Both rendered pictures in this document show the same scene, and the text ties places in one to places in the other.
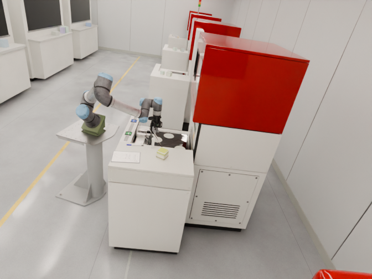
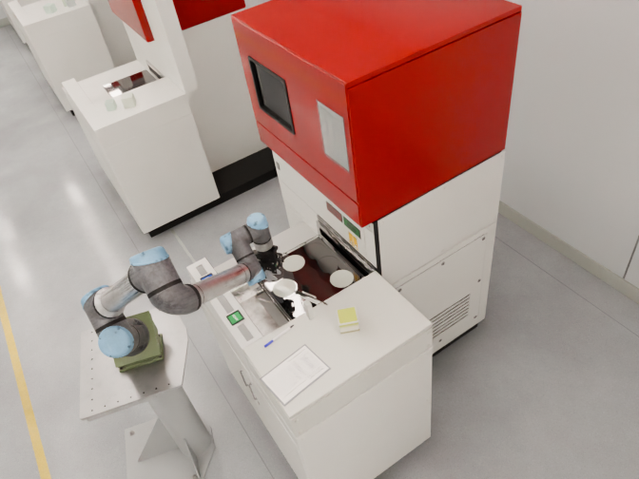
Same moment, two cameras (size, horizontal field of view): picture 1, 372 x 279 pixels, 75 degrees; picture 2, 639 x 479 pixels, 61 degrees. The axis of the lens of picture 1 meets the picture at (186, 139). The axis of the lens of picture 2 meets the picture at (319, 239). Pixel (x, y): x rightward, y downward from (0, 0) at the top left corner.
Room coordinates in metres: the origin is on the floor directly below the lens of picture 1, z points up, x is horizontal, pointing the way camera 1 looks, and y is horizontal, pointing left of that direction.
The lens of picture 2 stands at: (0.42, 0.66, 2.61)
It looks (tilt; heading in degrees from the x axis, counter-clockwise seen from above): 43 degrees down; 339
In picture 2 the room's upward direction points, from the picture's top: 10 degrees counter-clockwise
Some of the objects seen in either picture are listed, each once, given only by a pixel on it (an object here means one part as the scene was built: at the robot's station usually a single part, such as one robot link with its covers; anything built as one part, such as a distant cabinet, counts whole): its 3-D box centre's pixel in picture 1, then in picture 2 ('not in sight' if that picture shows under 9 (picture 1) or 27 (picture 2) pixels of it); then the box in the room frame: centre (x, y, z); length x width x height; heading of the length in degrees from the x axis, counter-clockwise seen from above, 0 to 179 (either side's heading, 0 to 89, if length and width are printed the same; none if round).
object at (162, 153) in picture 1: (162, 154); (348, 320); (1.58, 0.16, 1.00); 0.07 x 0.07 x 0.07; 69
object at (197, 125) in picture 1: (194, 123); (322, 210); (2.17, -0.05, 1.02); 0.82 x 0.03 x 0.40; 5
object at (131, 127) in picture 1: (130, 133); (225, 310); (1.99, 0.52, 0.89); 0.55 x 0.09 x 0.14; 5
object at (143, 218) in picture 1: (152, 186); (312, 365); (1.87, 0.25, 0.41); 0.97 x 0.64 x 0.82; 5
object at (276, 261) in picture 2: (156, 120); (268, 257); (1.98, 0.29, 1.08); 0.09 x 0.08 x 0.12; 40
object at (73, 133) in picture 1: (91, 135); (140, 363); (2.05, 0.93, 0.75); 0.45 x 0.44 x 0.13; 80
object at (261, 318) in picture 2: (139, 141); (257, 314); (1.92, 0.42, 0.87); 0.36 x 0.08 x 0.03; 5
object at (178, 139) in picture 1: (168, 141); (306, 276); (1.96, 0.16, 0.90); 0.34 x 0.34 x 0.01; 5
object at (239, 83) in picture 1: (237, 78); (370, 84); (2.19, -0.36, 1.52); 0.81 x 0.75 x 0.59; 5
